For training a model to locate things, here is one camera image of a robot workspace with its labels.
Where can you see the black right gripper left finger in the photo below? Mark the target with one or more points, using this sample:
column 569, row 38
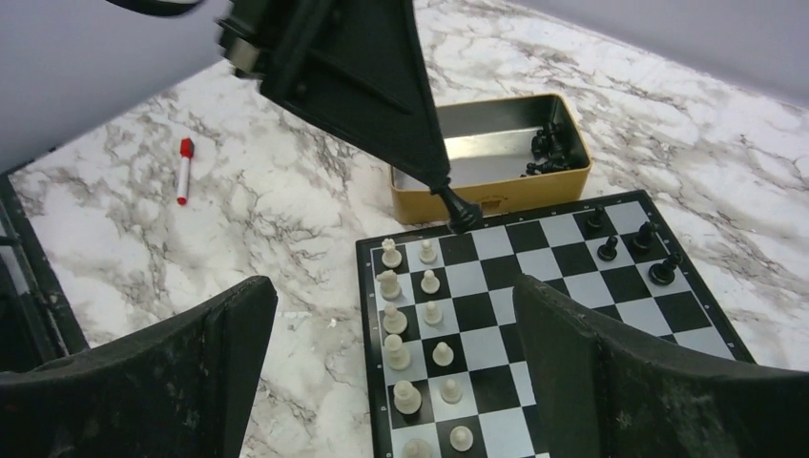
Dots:
column 183, row 387

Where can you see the black chess pawn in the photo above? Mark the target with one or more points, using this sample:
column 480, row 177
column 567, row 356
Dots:
column 594, row 221

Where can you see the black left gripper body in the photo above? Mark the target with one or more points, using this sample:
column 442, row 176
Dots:
column 258, row 37

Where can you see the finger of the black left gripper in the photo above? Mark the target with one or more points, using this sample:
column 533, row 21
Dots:
column 364, row 81

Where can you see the yellow metal tin box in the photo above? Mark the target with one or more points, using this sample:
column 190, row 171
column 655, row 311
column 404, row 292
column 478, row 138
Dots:
column 488, row 145

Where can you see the black and white chessboard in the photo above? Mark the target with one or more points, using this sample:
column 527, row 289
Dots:
column 477, row 314

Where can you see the pile of black chess pieces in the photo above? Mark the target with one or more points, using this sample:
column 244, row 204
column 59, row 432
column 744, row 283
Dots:
column 550, row 153

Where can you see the white chess pawn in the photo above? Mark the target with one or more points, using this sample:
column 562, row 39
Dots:
column 430, row 283
column 427, row 253
column 443, row 354
column 433, row 314
column 451, row 391
column 461, row 438

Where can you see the red and white marker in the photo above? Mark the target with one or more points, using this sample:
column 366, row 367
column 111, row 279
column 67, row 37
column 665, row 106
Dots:
column 186, row 151

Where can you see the black chess piece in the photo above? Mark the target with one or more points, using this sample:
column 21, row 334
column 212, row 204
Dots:
column 463, row 215
column 663, row 273
column 607, row 250
column 642, row 241

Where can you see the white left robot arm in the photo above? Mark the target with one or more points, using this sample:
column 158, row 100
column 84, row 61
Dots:
column 69, row 66

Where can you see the white chess bishop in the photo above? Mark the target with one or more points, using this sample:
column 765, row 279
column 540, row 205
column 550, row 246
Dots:
column 416, row 448
column 394, row 320

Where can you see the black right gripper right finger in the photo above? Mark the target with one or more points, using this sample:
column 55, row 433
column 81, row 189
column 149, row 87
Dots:
column 606, row 389

